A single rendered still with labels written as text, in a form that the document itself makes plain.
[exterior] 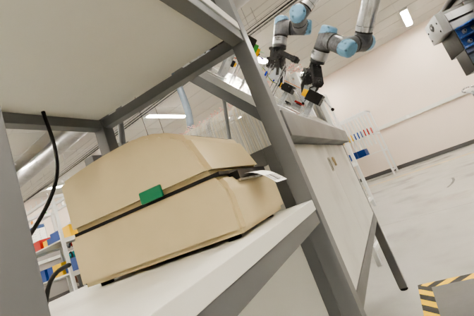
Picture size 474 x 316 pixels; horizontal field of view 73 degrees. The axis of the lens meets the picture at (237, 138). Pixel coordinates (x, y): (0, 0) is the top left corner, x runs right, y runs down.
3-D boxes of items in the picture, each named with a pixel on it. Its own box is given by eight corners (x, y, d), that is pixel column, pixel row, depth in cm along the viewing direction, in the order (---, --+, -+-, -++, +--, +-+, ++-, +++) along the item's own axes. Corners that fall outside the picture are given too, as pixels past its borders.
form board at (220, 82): (272, 116, 73) (276, 108, 73) (31, -14, 113) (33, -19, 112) (341, 133, 180) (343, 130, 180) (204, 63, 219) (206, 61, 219)
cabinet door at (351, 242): (367, 241, 118) (324, 144, 126) (353, 310, 69) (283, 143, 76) (362, 242, 119) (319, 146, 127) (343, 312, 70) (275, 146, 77)
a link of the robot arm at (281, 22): (289, 13, 161) (273, 14, 164) (288, 34, 161) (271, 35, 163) (291, 20, 169) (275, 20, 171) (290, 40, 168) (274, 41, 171)
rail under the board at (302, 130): (350, 141, 178) (345, 130, 179) (292, 135, 71) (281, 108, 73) (340, 144, 180) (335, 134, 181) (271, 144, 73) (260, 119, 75)
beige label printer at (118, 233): (288, 209, 60) (250, 114, 63) (249, 237, 40) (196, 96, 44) (161, 254, 70) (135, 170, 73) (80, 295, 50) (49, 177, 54)
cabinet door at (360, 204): (374, 212, 168) (343, 144, 175) (369, 240, 118) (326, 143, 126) (369, 214, 169) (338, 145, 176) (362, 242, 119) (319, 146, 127)
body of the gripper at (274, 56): (271, 71, 171) (273, 49, 172) (286, 70, 167) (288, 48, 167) (265, 68, 165) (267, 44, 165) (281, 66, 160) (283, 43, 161)
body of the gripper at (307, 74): (313, 82, 159) (321, 58, 154) (318, 87, 152) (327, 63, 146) (299, 78, 158) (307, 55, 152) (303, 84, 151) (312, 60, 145)
